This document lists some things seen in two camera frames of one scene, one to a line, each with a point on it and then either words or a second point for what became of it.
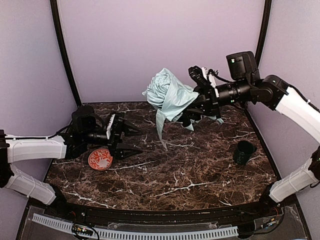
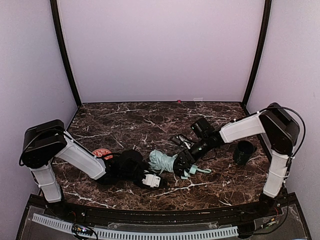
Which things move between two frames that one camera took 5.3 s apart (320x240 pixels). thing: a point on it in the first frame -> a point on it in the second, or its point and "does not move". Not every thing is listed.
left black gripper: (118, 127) -> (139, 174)
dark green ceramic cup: (243, 152) does not move
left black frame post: (59, 33) does not move
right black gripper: (210, 99) -> (186, 158)
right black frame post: (264, 30) does not move
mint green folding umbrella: (168, 95) -> (163, 162)
